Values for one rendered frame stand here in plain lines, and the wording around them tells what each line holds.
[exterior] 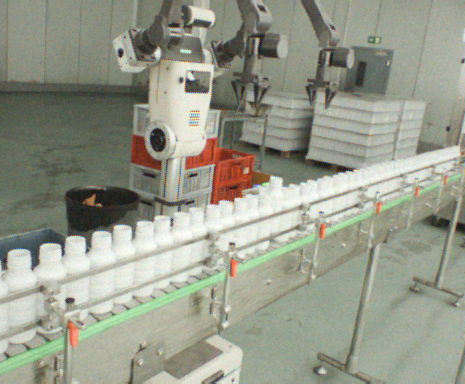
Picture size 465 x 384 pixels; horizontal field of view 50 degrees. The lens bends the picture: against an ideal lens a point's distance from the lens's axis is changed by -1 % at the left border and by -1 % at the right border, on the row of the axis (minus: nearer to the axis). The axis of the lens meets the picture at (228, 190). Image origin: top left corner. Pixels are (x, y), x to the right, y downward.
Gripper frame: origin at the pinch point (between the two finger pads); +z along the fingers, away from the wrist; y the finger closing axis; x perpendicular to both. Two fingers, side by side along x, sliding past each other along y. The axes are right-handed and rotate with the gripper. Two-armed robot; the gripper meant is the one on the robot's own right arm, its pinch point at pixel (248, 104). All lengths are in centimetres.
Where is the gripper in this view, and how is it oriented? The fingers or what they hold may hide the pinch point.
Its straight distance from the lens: 156.6
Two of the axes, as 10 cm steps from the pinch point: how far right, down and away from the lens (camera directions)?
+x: 6.1, -1.4, 7.8
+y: 7.9, 2.4, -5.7
